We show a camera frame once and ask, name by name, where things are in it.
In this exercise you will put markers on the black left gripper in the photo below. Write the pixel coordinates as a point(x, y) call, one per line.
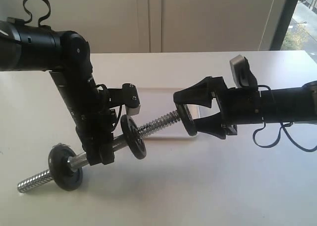
point(87, 103)

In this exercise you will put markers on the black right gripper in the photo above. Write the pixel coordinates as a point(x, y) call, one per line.
point(237, 106)

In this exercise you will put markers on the black weight plate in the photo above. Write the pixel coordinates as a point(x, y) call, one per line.
point(61, 173)
point(186, 118)
point(132, 137)

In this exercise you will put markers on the chrome threaded dumbbell bar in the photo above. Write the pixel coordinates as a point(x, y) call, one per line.
point(80, 160)

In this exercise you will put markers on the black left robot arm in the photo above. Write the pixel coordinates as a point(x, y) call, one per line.
point(66, 56)

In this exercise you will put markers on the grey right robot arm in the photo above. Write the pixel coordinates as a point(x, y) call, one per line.
point(286, 105)

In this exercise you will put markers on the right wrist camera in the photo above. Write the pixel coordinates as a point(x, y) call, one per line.
point(242, 75)

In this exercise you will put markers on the dark window frame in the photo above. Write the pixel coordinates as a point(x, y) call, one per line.
point(282, 25)

